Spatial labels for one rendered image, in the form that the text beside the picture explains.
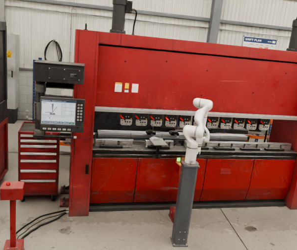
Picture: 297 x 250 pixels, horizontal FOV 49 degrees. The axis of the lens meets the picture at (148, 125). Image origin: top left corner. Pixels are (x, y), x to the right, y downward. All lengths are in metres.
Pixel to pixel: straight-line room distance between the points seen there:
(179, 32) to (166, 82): 4.29
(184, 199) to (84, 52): 1.98
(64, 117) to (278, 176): 3.25
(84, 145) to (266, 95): 2.57
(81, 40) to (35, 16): 4.63
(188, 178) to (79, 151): 1.35
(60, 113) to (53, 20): 4.98
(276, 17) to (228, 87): 4.97
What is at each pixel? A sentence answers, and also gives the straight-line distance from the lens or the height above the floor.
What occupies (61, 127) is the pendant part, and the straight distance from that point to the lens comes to 3.58.
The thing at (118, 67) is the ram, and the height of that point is 1.90.
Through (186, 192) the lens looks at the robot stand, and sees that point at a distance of 3.73.
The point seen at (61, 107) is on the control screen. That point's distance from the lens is 3.53.
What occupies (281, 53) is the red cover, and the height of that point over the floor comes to 2.25.
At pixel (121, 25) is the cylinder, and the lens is 4.15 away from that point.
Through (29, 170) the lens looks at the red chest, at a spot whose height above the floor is 0.48.
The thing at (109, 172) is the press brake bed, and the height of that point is 0.57.
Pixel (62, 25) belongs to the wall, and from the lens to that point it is 8.30.
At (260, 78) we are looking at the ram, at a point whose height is 1.91.
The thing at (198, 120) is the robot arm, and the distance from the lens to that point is 3.59.
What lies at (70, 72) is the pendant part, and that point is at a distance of 3.48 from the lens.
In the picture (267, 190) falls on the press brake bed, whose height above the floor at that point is 0.28.
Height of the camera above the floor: 2.29
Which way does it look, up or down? 15 degrees down
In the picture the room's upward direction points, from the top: 6 degrees clockwise
